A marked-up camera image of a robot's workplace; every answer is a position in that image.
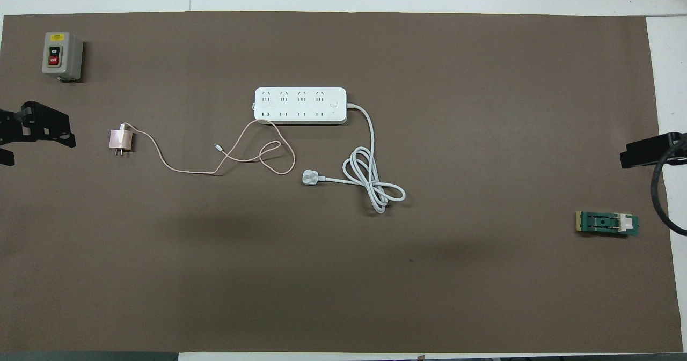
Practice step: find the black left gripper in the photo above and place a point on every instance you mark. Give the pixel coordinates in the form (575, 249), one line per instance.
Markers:
(11, 127)

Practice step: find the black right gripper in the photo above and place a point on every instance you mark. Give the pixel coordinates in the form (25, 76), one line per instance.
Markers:
(677, 147)

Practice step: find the pink wall charger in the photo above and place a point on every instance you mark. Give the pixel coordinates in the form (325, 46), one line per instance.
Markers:
(119, 138)

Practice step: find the white power strip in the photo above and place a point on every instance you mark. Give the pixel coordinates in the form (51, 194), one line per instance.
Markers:
(300, 106)

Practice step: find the green circuit board module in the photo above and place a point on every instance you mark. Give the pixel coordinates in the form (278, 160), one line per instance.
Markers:
(601, 222)

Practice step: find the large brown table mat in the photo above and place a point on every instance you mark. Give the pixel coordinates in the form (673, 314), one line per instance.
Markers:
(268, 275)

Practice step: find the grey on-off switch box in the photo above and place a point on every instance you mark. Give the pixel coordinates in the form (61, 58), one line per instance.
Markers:
(72, 55)

